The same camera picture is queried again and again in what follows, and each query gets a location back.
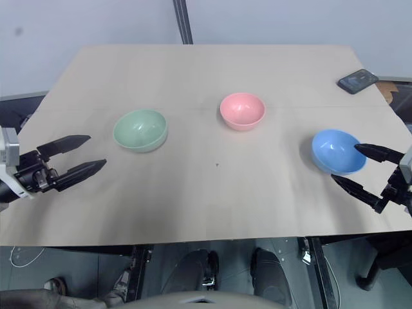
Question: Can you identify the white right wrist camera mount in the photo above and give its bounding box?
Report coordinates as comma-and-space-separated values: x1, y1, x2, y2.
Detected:
397, 142, 412, 188

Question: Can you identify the green plastic bowl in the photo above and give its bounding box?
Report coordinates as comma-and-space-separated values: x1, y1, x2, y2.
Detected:
113, 109, 169, 154

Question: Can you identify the black table leg frame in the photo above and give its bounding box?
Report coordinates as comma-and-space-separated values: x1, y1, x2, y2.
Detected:
127, 245, 155, 302
301, 237, 339, 309

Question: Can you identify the grey robot torso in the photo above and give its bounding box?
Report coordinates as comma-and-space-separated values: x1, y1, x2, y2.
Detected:
121, 290, 291, 309

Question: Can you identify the brown cardboard piece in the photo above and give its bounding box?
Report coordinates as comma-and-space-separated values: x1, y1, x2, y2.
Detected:
374, 80, 400, 104

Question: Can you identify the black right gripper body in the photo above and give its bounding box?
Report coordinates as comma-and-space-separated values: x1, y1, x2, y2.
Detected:
380, 167, 412, 207

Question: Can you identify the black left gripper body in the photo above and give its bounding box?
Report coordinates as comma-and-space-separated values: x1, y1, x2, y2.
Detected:
14, 149, 61, 194

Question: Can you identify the person's shoe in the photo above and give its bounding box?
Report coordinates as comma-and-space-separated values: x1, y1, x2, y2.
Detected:
102, 269, 131, 304
42, 276, 68, 295

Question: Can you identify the white cable loop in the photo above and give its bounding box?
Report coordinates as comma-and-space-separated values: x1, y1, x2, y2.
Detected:
9, 245, 46, 268

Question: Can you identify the blue plastic bowl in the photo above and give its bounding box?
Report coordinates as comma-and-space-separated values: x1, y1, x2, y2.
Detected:
310, 128, 368, 176

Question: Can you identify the dark rounded robot foot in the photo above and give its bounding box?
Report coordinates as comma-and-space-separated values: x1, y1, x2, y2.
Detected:
160, 248, 220, 297
250, 247, 294, 309

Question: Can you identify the black smartphone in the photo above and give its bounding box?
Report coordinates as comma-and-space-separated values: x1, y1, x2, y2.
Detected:
337, 68, 380, 95

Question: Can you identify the pink plastic bowl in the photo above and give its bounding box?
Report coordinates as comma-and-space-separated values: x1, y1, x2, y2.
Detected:
220, 92, 267, 132

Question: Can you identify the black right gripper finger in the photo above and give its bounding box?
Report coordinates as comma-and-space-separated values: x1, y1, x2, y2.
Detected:
354, 143, 405, 164
331, 174, 388, 214

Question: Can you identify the black chair base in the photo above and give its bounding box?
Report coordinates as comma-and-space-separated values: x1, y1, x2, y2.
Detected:
353, 230, 412, 297

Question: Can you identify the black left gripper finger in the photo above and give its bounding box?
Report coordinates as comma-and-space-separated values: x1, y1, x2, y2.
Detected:
55, 158, 108, 194
36, 135, 92, 160

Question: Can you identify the dark metal pole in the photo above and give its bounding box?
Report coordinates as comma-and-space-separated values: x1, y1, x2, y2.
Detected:
172, 0, 194, 45

